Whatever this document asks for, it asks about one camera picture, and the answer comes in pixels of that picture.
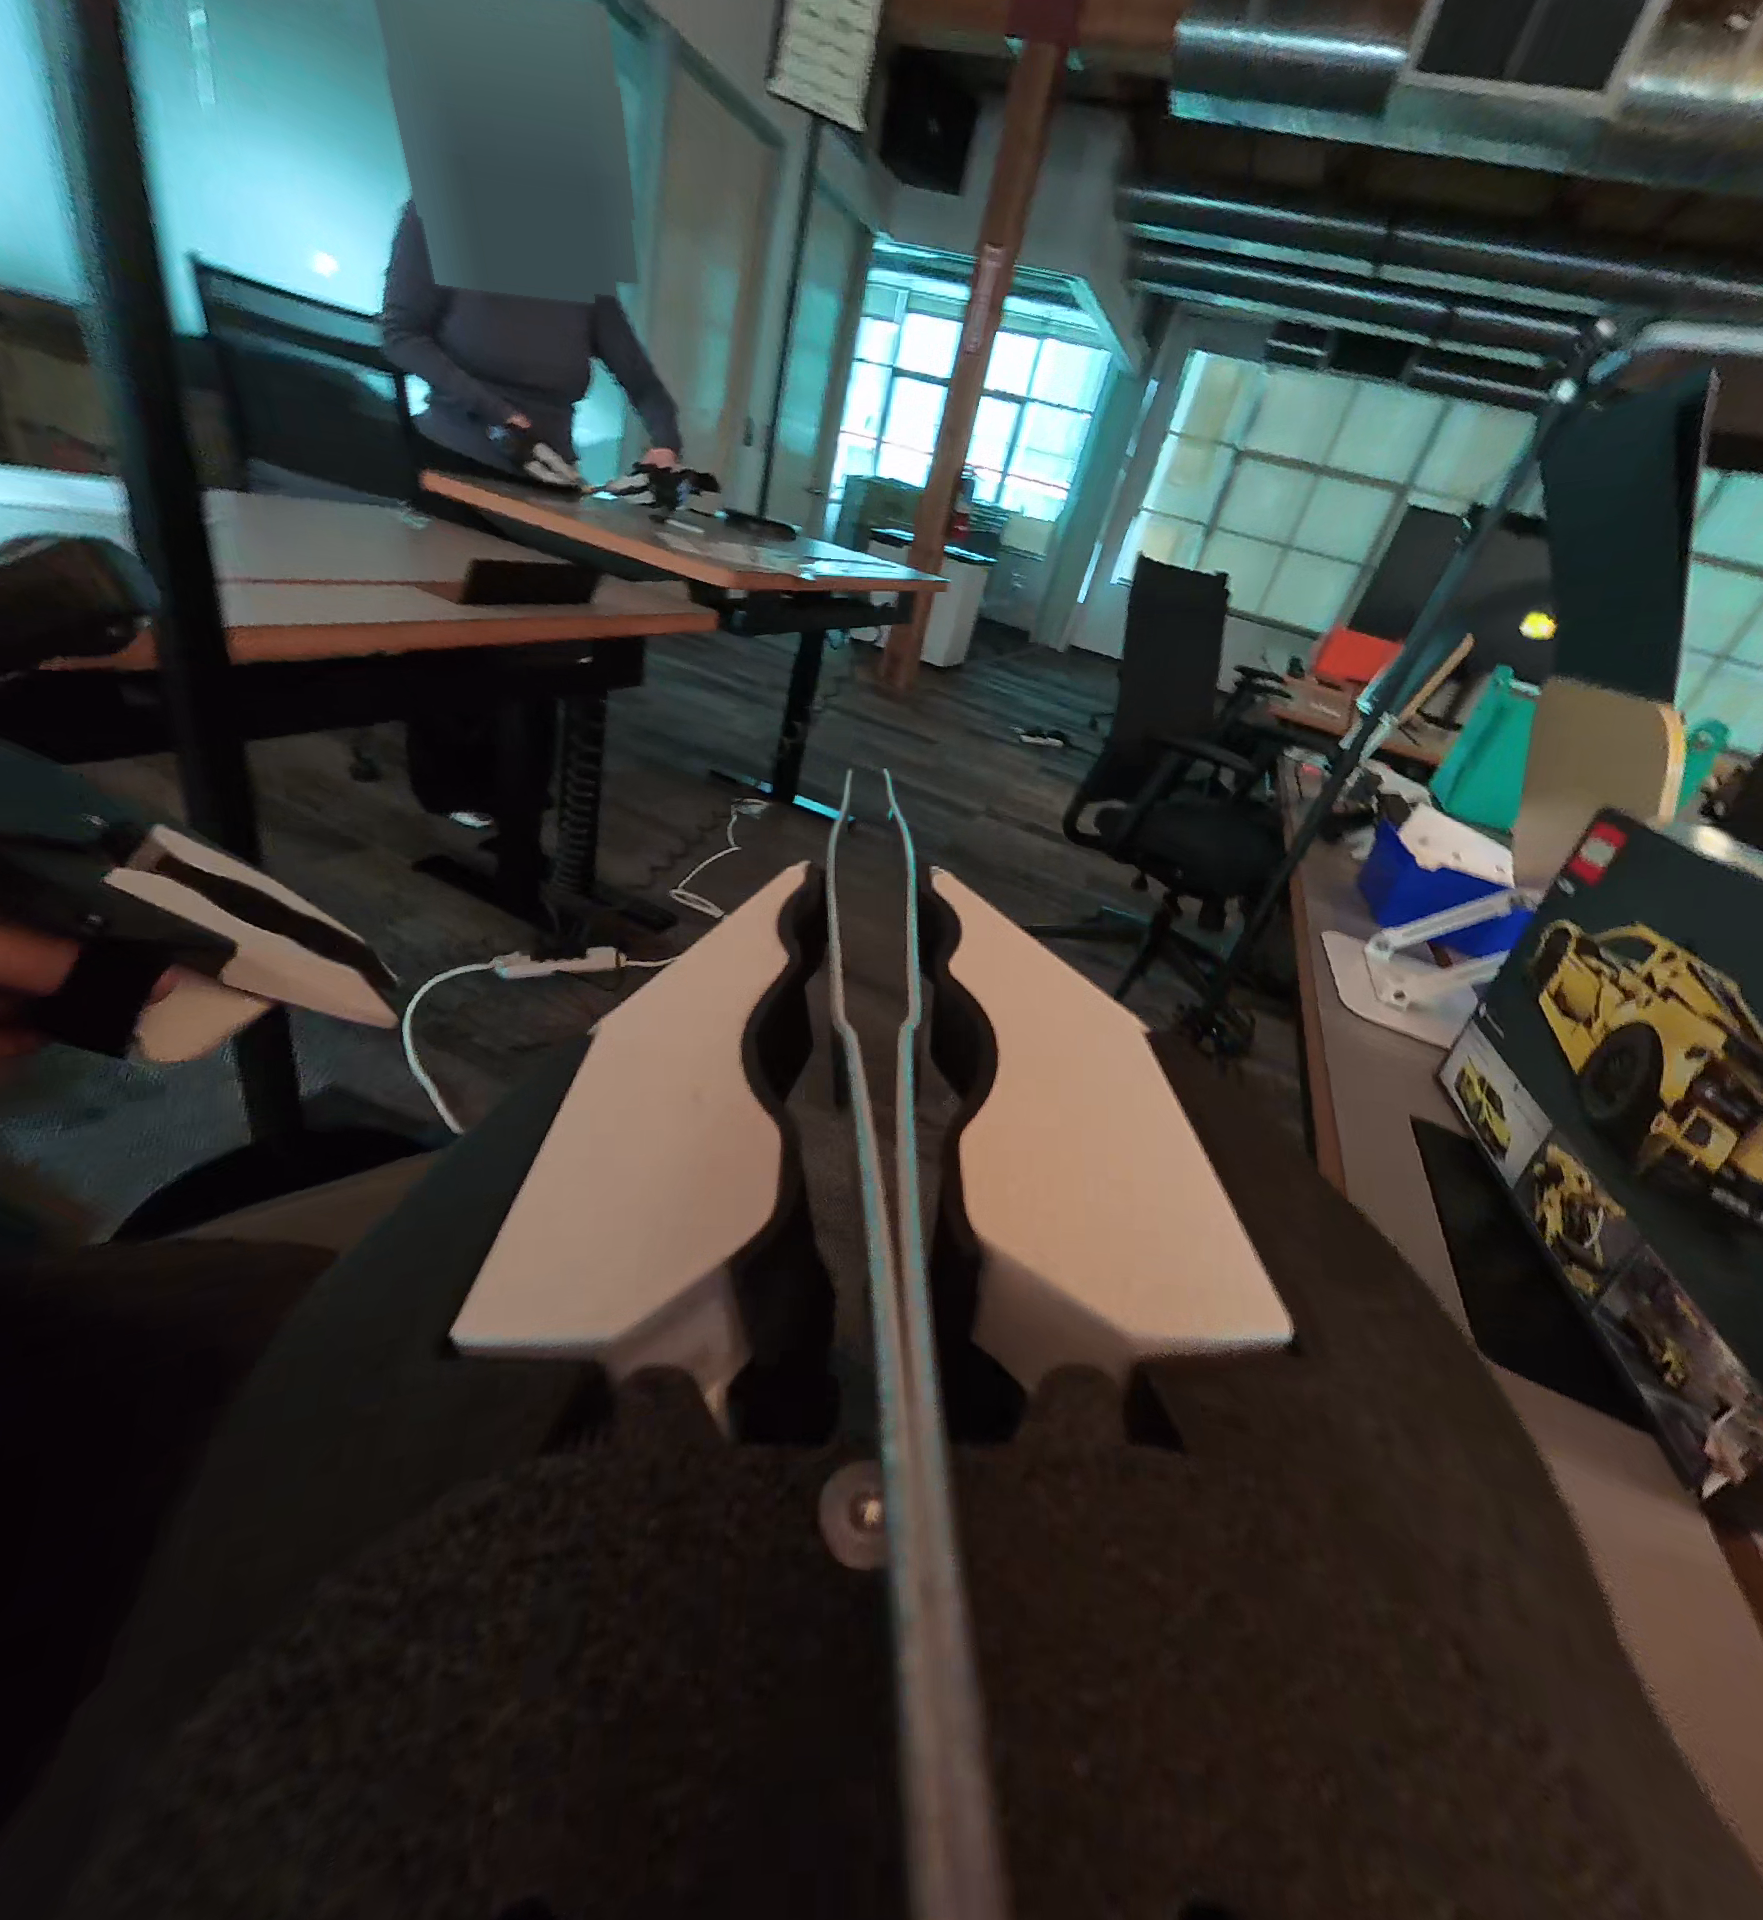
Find black vertical pole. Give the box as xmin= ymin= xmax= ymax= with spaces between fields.
xmin=71 ymin=0 xmax=300 ymax=1145

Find beige wooden board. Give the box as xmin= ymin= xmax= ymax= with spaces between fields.
xmin=1511 ymin=676 xmax=1693 ymax=887

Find dark yellow car box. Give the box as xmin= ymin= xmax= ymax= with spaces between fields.
xmin=1436 ymin=811 xmax=1763 ymax=1502

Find wood-edged standing desk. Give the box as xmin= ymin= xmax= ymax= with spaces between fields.
xmin=420 ymin=468 xmax=950 ymax=820
xmin=145 ymin=488 xmax=721 ymax=934

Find wooden post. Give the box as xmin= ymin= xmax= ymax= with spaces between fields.
xmin=881 ymin=0 xmax=1085 ymax=694

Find black office chair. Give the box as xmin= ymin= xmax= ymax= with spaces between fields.
xmin=1063 ymin=553 xmax=1291 ymax=1052

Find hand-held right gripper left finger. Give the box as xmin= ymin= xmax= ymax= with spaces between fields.
xmin=446 ymin=861 xmax=843 ymax=1446

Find blue plastic bin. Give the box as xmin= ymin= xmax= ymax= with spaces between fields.
xmin=1351 ymin=818 xmax=1517 ymax=935

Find teal bag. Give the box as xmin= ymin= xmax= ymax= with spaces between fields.
xmin=1427 ymin=668 xmax=1546 ymax=835

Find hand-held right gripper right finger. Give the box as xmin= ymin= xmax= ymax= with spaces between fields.
xmin=918 ymin=861 xmax=1298 ymax=1451

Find long metal tweezers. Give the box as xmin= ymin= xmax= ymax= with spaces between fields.
xmin=824 ymin=768 xmax=1009 ymax=1920

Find white power cable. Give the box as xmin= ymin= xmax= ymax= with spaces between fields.
xmin=402 ymin=803 xmax=771 ymax=1138

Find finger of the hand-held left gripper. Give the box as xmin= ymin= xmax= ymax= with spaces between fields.
xmin=127 ymin=823 xmax=376 ymax=988
xmin=106 ymin=868 xmax=407 ymax=1033

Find white articulated stand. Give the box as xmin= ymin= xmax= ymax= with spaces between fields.
xmin=1320 ymin=887 xmax=1539 ymax=1052

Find black light stand tripod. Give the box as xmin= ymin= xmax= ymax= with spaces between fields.
xmin=1195 ymin=322 xmax=1633 ymax=1059

